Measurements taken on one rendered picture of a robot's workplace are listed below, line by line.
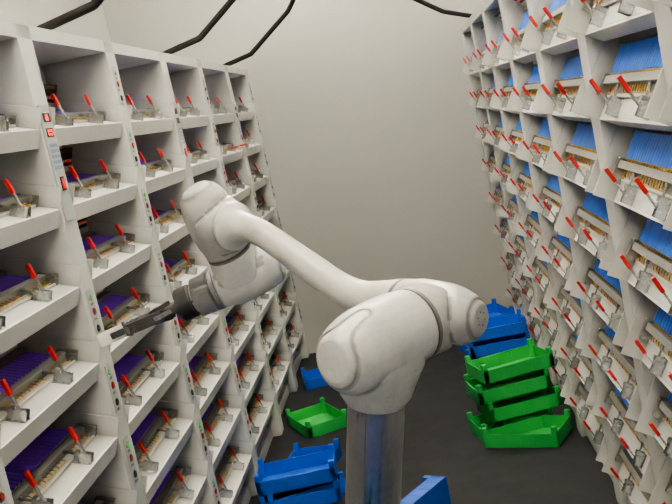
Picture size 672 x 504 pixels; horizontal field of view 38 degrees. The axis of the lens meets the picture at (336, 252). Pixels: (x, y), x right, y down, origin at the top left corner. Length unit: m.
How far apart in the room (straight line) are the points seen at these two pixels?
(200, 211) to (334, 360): 0.57
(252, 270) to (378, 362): 0.60
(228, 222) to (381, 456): 0.60
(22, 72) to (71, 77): 0.71
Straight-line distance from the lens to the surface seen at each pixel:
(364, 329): 1.59
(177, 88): 4.49
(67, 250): 2.44
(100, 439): 2.50
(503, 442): 3.97
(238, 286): 2.13
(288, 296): 5.93
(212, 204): 2.04
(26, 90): 2.44
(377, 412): 1.67
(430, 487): 3.20
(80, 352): 2.48
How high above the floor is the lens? 1.40
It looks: 8 degrees down
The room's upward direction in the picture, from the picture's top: 12 degrees counter-clockwise
